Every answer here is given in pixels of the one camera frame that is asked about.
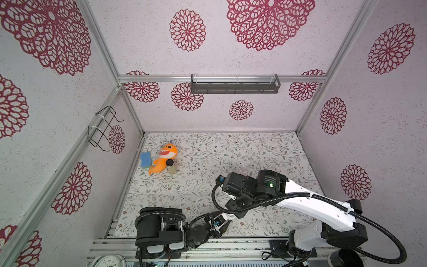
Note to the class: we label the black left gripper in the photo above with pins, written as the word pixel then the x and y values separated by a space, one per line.
pixel 219 233

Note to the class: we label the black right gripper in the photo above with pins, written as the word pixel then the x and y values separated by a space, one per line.
pixel 233 203

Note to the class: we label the white bottle orange base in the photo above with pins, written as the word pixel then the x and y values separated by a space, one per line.
pixel 227 217

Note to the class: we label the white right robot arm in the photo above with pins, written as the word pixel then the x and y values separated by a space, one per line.
pixel 333 226

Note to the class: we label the black capped square bottle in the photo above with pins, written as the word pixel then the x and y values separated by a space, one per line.
pixel 170 164

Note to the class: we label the orange shark plush toy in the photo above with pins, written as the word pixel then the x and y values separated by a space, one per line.
pixel 169 151

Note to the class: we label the blue green sponge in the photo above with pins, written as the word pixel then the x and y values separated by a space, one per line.
pixel 146 161

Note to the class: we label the white dial gauge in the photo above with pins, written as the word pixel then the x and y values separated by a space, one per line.
pixel 113 260

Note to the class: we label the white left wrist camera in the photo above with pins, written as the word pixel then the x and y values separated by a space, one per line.
pixel 218 224

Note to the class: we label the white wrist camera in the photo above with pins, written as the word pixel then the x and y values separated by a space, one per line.
pixel 218 224
pixel 220 179

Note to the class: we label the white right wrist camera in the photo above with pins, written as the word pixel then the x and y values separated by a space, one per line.
pixel 220 179

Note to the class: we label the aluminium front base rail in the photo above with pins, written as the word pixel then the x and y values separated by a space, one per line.
pixel 224 252

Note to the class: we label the grey wall shelf rail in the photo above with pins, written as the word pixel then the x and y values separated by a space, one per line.
pixel 235 87

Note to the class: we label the black wire wall rack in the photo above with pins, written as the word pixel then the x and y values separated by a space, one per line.
pixel 107 135

